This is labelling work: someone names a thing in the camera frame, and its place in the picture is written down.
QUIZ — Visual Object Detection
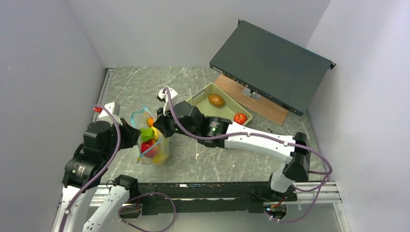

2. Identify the yellow lemon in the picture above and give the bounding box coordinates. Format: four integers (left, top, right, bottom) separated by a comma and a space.
151, 127, 161, 141

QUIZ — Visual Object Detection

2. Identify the brown kiwi potato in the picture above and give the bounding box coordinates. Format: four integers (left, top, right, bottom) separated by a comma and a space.
208, 94, 225, 107

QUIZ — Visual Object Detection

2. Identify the yellow green mango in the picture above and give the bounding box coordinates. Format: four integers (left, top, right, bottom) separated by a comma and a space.
152, 150, 169, 165

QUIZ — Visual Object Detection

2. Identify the dark metal rack box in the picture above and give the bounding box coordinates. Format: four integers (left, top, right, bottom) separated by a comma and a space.
209, 20, 336, 116

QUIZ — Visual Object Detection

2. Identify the wooden board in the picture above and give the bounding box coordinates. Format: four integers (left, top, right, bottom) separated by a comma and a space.
214, 74, 289, 125

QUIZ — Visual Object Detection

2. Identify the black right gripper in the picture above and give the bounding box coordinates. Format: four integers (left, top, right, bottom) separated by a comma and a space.
153, 101, 198, 139

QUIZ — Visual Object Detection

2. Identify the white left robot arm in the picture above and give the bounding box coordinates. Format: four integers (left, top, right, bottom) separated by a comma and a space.
54, 118, 141, 232

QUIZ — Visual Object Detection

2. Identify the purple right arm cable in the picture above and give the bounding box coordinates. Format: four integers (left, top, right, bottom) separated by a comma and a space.
163, 87, 333, 224

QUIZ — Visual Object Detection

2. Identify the red apple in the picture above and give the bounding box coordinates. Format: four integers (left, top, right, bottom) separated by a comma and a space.
234, 113, 248, 125

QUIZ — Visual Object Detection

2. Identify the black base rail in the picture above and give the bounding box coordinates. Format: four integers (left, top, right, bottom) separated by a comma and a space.
121, 181, 297, 218

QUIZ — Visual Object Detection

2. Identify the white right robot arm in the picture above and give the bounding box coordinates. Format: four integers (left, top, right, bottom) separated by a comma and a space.
153, 101, 311, 201

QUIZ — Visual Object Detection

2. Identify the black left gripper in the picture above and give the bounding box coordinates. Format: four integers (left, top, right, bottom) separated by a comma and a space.
103, 117, 142, 160

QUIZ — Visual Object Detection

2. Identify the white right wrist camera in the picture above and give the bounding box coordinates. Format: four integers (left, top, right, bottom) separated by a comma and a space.
157, 87, 178, 112

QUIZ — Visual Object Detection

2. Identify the green bell pepper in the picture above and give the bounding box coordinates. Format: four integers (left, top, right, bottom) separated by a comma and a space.
140, 128, 154, 143

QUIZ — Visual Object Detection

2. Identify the pale green plastic basket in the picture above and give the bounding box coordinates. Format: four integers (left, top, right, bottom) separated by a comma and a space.
186, 83, 253, 126

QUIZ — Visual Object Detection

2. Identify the clear blue-zip bag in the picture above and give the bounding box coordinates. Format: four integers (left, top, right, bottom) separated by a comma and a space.
131, 106, 169, 165

